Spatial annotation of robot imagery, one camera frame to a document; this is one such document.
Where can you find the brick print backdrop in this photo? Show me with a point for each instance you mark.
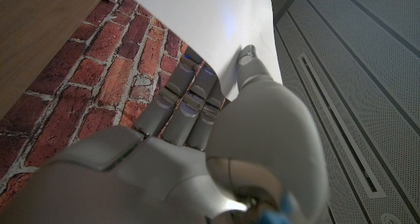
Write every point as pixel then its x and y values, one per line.
pixel 98 79

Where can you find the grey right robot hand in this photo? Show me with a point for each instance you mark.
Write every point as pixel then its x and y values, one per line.
pixel 164 184

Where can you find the white paper file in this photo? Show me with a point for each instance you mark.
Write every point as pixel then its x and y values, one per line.
pixel 203 20

